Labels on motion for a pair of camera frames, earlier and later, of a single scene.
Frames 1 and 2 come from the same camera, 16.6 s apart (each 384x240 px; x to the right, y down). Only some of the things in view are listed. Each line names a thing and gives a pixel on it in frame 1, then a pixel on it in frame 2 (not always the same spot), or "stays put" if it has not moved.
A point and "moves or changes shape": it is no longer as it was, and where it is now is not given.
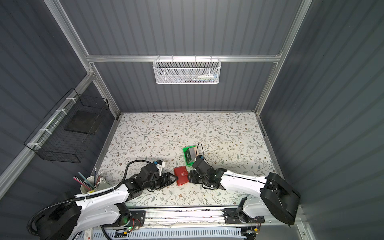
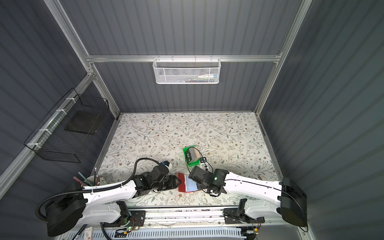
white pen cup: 94,183 stays put
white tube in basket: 208,76 stays put
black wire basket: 64,133 stays put
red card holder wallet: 182,174 moves or changes shape
